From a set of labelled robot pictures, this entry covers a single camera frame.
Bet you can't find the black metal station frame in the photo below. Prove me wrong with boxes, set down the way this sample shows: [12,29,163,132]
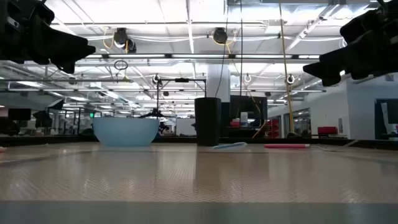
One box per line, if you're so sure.
[156,77,208,119]

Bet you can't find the dark wall display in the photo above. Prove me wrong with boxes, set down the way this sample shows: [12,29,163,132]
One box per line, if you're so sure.
[374,98,398,140]

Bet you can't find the woven placemat with dark border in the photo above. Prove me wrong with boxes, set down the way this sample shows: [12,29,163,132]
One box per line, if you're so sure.
[0,145,398,224]

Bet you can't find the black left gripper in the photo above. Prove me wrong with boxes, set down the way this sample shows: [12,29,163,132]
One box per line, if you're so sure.
[0,0,96,75]

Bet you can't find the black ceiling cable reel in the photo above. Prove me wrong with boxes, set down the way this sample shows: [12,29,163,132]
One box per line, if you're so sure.
[213,27,228,45]
[113,27,137,54]

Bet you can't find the light blue bowl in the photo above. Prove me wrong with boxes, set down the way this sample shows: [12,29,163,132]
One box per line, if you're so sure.
[92,116,160,147]

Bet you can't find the black cable loop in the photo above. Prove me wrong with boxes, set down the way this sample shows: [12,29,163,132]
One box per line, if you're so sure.
[113,59,129,71]

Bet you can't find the black cylindrical cup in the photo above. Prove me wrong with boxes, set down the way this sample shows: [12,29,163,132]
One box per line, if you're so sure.
[194,97,222,147]

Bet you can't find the small dark monitor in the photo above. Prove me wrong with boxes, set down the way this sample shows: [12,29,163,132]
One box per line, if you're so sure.
[7,108,32,121]

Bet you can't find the red storage bins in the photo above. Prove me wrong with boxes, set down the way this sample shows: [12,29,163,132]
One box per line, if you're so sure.
[266,118,280,139]

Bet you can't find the yellow hanging cable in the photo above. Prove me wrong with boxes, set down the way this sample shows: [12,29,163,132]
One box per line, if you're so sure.
[279,0,295,135]

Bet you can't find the large black monitor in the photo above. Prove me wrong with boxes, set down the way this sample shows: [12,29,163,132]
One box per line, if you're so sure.
[229,95,268,129]

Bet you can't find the red box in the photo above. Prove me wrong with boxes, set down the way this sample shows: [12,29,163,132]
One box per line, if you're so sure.
[317,126,338,136]

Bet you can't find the white square column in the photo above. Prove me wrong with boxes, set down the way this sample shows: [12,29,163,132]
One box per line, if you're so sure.
[206,63,231,103]

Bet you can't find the black hanging cable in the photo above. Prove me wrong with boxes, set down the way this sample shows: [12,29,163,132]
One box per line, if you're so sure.
[239,0,244,97]
[215,0,230,98]

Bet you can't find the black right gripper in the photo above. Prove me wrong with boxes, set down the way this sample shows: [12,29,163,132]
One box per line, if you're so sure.
[303,0,398,87]

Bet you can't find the red-handled metal fork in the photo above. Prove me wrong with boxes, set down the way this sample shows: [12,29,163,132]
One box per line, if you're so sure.
[264,139,359,153]

